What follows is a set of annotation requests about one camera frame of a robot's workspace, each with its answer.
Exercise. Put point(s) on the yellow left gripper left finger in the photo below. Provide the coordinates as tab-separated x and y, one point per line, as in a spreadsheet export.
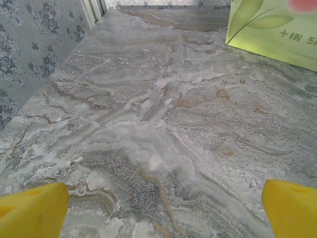
32	213

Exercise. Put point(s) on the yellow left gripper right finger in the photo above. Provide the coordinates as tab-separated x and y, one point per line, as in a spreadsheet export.
292	213

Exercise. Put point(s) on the aluminium corner post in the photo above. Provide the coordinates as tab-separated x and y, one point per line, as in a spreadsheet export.
95	12

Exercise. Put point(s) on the white green paper bag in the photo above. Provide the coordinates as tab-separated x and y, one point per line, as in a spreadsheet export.
272	32

